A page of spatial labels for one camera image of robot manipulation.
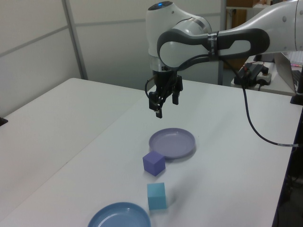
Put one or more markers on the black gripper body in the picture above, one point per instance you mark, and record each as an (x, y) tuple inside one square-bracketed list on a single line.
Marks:
[(163, 80)]

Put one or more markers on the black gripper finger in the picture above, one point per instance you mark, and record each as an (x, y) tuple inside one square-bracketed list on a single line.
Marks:
[(175, 98), (158, 104)]

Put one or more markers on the purple cube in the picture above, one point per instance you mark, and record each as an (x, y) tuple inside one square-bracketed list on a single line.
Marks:
[(154, 165)]

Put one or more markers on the teal cube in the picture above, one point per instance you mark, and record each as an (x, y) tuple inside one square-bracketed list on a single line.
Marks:
[(156, 197)]

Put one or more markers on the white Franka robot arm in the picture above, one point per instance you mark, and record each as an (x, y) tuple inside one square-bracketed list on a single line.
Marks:
[(260, 21)]

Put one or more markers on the purple plate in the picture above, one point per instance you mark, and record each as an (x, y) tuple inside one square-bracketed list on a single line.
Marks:
[(175, 142)]

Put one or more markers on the black and white power strip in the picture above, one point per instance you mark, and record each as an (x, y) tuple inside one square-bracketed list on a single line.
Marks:
[(254, 75)]

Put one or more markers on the cardboard box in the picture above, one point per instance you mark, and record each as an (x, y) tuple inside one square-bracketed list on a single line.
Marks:
[(239, 19)]

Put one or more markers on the white side desk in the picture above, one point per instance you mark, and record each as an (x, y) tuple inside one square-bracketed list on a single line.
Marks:
[(277, 86)]

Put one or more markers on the silver laptop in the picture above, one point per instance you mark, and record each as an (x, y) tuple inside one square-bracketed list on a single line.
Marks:
[(286, 71)]

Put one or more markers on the blue plate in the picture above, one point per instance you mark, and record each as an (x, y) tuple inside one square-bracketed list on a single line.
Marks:
[(118, 216)]

